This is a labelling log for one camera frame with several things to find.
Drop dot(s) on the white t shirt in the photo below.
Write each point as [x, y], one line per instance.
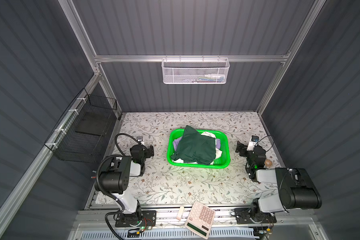
[217, 153]

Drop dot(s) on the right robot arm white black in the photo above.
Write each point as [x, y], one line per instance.
[295, 188]

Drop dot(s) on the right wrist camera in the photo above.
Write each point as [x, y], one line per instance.
[252, 143]

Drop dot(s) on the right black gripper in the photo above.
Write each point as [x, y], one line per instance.
[243, 148]

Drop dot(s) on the white wire wall basket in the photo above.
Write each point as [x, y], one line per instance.
[197, 71]

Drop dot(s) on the black wire wall basket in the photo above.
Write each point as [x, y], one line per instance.
[85, 131]

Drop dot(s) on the brown tape roll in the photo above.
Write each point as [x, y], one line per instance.
[268, 163]

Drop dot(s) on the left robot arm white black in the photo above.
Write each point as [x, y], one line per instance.
[114, 173]

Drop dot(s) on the pink white calculator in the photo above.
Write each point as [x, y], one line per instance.
[200, 220]

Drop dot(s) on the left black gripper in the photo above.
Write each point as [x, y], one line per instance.
[149, 151]

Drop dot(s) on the small white eraser block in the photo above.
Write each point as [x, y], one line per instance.
[180, 213]

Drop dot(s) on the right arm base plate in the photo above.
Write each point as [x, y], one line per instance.
[247, 216]

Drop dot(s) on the dark green t shirt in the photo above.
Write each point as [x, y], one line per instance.
[196, 147]

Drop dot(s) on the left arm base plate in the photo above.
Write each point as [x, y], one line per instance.
[139, 219]

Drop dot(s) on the floral table mat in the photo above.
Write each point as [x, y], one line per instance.
[165, 184]

